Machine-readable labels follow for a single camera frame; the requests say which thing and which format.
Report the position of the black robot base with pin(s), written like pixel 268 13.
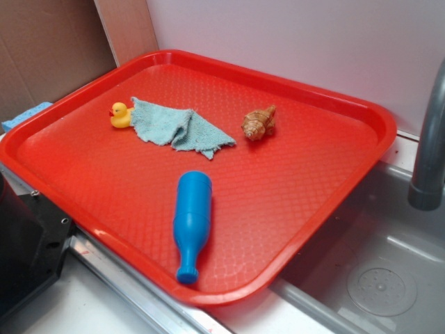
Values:
pixel 35 235

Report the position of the blue plastic bottle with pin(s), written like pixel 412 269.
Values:
pixel 192 222

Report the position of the light blue cloth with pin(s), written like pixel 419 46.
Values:
pixel 182 129

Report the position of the brown seashell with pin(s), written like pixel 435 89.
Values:
pixel 259 123

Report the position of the yellow rubber duck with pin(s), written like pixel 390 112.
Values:
pixel 120 115

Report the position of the red plastic tray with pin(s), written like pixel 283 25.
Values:
pixel 269 196

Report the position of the grey toy sink basin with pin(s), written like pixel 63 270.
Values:
pixel 375 266

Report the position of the grey faucet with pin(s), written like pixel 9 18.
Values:
pixel 427 183

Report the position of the brown cardboard panel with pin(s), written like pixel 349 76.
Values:
pixel 48 50

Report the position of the blue sponge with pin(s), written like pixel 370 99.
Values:
pixel 17 120

